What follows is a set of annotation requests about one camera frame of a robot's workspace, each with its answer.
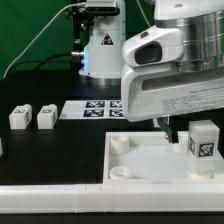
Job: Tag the white square tabletop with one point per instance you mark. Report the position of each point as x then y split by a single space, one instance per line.
147 157

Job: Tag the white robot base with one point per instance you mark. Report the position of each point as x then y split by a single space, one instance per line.
102 56

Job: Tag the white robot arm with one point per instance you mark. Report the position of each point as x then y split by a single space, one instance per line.
198 18

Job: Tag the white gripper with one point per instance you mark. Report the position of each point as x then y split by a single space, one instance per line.
167 73

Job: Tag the white sheet with tags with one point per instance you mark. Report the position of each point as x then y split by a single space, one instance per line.
92 109

